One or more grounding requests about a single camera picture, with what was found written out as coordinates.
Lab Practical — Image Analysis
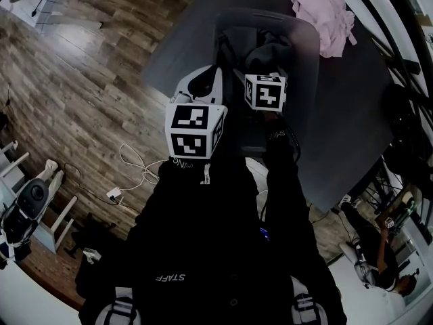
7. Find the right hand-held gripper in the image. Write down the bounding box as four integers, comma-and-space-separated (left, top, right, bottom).
243, 74, 289, 112

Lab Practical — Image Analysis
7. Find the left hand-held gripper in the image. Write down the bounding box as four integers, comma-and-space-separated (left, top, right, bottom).
164, 64, 228, 160

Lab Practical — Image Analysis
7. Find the dark grey laundry garment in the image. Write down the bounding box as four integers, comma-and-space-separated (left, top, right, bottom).
246, 31, 296, 78

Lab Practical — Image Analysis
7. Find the black laundry garment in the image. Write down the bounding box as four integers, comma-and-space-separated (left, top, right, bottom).
216, 28, 250, 114

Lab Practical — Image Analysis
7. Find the dark grey laundry basket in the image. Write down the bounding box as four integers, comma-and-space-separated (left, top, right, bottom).
212, 7, 321, 156

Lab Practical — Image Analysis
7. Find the pink laundry garment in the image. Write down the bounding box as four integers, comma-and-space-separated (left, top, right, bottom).
290, 0, 358, 59

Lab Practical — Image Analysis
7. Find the person's left forearm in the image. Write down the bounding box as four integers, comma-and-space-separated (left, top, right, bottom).
156, 156, 250, 223

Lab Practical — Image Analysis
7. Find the person's right forearm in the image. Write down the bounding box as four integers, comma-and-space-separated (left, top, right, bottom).
263, 110, 307, 223

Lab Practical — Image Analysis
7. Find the person's black jacket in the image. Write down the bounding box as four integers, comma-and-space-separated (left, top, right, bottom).
76, 157, 348, 325

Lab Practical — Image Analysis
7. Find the small white device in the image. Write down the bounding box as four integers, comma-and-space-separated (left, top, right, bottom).
82, 247, 102, 264

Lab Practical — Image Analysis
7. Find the white stool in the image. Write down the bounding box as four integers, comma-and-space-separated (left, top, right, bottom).
32, 194, 79, 254

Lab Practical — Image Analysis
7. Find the white and black robot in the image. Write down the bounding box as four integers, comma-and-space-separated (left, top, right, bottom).
0, 177, 50, 260

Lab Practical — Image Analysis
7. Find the white cable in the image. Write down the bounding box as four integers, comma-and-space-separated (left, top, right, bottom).
119, 143, 160, 193

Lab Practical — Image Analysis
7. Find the thin black cable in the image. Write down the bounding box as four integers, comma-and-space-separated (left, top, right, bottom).
63, 162, 141, 215

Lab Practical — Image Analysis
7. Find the grey backpack strap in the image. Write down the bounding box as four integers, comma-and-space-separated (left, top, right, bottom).
110, 286, 138, 325
290, 292, 321, 325

